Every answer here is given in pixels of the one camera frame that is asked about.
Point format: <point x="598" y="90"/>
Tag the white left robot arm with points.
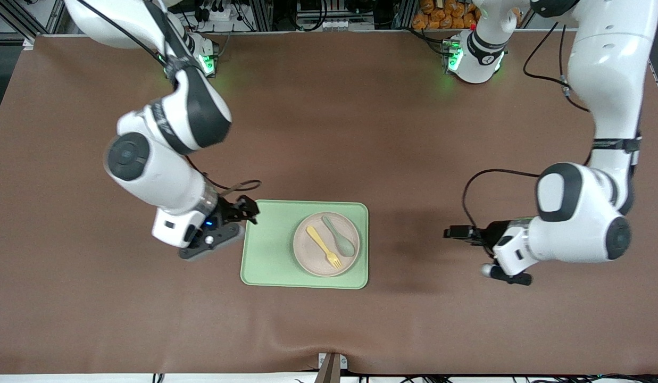
<point x="579" y="223"/>

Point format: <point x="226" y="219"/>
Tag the pale green plastic spoon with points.
<point x="346" y="247"/>

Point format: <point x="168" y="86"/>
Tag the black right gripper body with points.
<point x="229" y="210"/>

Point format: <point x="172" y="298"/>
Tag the round white speckled plate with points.
<point x="318" y="260"/>

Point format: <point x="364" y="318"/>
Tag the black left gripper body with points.
<point x="489" y="234"/>

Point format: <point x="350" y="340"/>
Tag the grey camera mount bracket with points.
<point x="331" y="369"/>

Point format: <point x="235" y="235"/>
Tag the yellow plastic fork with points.
<point x="321" y="242"/>

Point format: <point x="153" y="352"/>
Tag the bag of orange items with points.
<point x="440" y="18"/>

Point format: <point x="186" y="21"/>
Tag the aluminium frame corner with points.
<point x="29" y="42"/>

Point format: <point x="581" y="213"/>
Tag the white power strip with plugs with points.
<point x="217" y="13"/>

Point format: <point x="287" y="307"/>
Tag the light green rectangular tray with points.
<point x="265" y="255"/>

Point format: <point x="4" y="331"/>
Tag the white connector strip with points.
<point x="323" y="24"/>

